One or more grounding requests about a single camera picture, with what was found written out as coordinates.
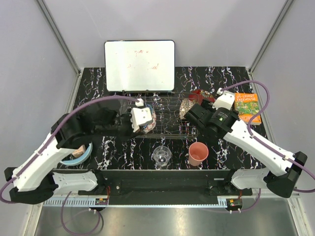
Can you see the red floral bowl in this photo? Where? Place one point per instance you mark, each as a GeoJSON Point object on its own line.
{"type": "Point", "coordinates": [199, 95]}

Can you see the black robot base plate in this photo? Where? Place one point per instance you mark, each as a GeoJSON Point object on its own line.
{"type": "Point", "coordinates": [166, 182]}

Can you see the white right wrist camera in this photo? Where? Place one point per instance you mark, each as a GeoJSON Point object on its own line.
{"type": "Point", "coordinates": [225, 99]}

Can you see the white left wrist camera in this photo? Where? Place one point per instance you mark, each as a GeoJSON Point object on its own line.
{"type": "Point", "coordinates": [142, 117]}

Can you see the clear drinking glass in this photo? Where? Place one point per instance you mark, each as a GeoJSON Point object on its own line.
{"type": "Point", "coordinates": [161, 156]}

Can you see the light blue headphones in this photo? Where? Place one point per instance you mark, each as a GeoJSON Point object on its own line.
{"type": "Point", "coordinates": [77, 161]}

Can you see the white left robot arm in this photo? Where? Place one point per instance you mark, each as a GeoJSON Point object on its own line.
{"type": "Point", "coordinates": [35, 182]}

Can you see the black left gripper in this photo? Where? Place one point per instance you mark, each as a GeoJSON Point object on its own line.
{"type": "Point", "coordinates": [131, 134]}

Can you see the pink cube block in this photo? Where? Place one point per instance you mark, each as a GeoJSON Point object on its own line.
{"type": "Point", "coordinates": [79, 152]}

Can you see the grey cable duct rail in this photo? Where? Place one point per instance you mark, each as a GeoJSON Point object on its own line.
{"type": "Point", "coordinates": [138, 200]}

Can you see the blue triangle pattern bowl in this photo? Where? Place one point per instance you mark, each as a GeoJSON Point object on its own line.
{"type": "Point", "coordinates": [151, 125]}

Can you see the metal wire dish rack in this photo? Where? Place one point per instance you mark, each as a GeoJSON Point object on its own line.
{"type": "Point", "coordinates": [167, 108]}

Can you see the brown patterned bowl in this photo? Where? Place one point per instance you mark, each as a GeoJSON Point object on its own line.
{"type": "Point", "coordinates": [185, 106]}

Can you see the pink plastic cup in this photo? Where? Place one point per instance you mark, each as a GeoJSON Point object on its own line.
{"type": "Point", "coordinates": [198, 152]}

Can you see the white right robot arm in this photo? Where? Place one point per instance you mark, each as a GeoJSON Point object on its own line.
{"type": "Point", "coordinates": [282, 168]}

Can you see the white dry-erase board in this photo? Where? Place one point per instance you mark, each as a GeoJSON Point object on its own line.
{"type": "Point", "coordinates": [143, 65]}

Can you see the orange treehouse book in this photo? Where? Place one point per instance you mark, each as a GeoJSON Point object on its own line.
{"type": "Point", "coordinates": [247, 105]}

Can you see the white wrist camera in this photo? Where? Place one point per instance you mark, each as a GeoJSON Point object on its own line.
{"type": "Point", "coordinates": [225, 99]}
{"type": "Point", "coordinates": [142, 117]}

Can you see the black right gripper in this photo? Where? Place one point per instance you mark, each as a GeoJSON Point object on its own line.
{"type": "Point", "coordinates": [207, 105]}

